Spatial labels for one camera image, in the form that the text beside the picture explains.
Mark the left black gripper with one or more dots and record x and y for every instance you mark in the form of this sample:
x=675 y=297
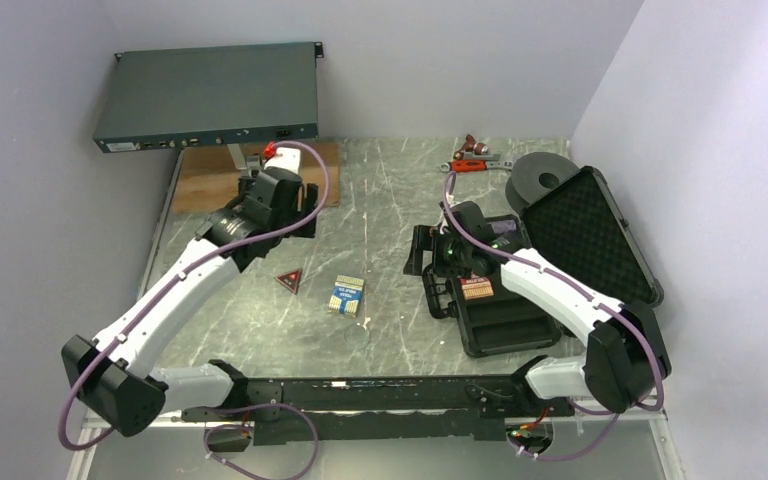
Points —
x=307 y=206

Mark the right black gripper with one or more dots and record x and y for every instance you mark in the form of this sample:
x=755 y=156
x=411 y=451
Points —
x=426 y=237

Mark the blue playing card box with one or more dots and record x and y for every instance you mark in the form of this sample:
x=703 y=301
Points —
x=346 y=296

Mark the purple poker chip stack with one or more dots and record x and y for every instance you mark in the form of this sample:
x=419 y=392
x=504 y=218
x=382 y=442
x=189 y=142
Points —
x=501 y=227

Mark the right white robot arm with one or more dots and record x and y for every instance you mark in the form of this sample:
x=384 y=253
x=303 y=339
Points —
x=624 y=363

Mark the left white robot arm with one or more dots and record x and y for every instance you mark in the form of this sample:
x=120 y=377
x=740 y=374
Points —
x=115 y=373

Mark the black poker set case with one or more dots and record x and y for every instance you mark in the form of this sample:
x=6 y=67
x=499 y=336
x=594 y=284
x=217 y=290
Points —
x=576 y=233

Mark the wooden base board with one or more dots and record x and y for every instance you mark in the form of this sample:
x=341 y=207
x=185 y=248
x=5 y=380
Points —
x=208 y=178

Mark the red triangular dealer button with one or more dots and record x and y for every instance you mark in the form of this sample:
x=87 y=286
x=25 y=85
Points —
x=291 y=280

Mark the clear round dealer button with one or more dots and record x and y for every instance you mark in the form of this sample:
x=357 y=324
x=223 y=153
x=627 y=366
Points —
x=357 y=336

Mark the grey filament spool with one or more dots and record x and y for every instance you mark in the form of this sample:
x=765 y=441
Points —
x=534 y=175

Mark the dark green rack device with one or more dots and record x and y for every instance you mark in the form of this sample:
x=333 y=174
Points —
x=208 y=96

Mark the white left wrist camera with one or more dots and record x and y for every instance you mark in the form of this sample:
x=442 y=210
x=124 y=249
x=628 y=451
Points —
x=286 y=158

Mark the brown hose nozzle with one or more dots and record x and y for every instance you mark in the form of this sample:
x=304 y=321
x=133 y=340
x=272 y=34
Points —
x=470 y=148

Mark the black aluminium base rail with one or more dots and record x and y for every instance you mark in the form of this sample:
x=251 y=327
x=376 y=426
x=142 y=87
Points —
x=282 y=410

